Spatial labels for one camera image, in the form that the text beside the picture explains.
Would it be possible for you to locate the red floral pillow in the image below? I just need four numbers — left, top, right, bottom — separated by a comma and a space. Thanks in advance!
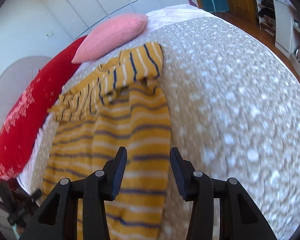
0, 37, 85, 181

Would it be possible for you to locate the white wall socket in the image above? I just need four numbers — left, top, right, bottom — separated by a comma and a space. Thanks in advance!
45, 31, 54, 38

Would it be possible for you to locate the white glossy wardrobe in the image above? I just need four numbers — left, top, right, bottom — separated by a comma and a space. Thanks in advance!
42, 0, 191, 40

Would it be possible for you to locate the yellow striped knit sweater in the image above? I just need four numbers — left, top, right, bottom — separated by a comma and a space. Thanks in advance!
43, 42, 171, 239

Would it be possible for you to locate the beige heart-pattern quilt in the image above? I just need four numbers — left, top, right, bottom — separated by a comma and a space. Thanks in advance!
31, 17, 300, 239

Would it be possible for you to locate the white round headboard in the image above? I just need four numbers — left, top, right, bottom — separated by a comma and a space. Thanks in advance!
0, 56, 51, 130

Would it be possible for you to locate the white shelf unit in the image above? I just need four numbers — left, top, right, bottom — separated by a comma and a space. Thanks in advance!
259, 0, 300, 78

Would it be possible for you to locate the white fluffy bed sheet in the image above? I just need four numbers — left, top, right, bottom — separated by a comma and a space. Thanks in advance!
16, 4, 215, 194

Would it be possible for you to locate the pink knit pillow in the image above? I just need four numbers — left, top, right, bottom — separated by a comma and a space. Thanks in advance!
71, 13, 148, 63

